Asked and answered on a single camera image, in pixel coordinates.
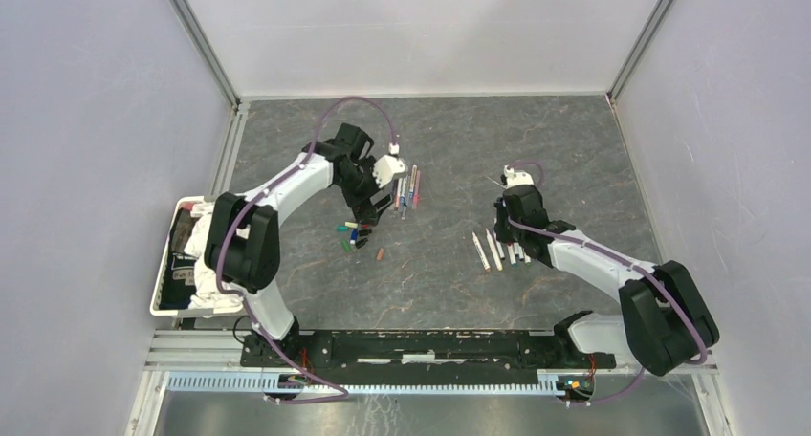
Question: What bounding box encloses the brown capped white marker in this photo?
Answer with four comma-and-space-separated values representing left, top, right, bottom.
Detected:
471, 231, 492, 272

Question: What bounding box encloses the white plastic basket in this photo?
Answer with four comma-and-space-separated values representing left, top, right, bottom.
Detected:
149, 196, 244, 318

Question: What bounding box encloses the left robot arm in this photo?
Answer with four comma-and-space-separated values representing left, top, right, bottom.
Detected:
203, 123, 407, 367

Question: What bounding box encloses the white cloth in basket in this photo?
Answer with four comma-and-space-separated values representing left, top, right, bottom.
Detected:
183, 212, 242, 312

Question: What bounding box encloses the blue clear capped pen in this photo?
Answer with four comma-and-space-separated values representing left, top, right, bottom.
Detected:
405, 164, 418, 207

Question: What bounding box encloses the orange capped white marker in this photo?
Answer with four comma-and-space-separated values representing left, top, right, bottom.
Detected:
394, 178, 406, 212

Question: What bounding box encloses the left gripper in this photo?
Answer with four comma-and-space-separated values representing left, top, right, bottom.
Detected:
335, 156, 395, 226

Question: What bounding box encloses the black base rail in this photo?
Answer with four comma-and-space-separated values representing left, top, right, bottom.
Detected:
280, 330, 617, 385

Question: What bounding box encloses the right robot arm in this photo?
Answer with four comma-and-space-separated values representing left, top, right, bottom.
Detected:
493, 185, 720, 377

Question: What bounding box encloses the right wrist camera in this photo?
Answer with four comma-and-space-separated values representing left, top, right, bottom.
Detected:
500, 164, 536, 188

